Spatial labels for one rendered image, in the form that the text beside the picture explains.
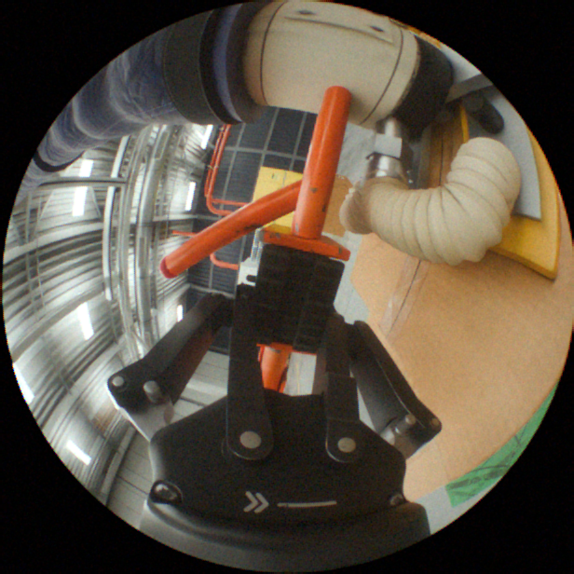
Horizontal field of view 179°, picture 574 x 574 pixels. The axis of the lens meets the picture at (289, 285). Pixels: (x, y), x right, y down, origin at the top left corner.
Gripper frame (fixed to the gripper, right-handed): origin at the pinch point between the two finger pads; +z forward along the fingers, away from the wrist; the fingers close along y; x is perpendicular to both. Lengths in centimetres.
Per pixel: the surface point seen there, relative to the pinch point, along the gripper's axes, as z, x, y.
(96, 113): -4.7, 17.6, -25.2
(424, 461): -5, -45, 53
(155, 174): 444, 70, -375
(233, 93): -2.1, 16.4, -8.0
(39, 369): 15, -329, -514
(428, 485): -16, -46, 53
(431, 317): -2.9, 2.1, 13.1
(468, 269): -5.1, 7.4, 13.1
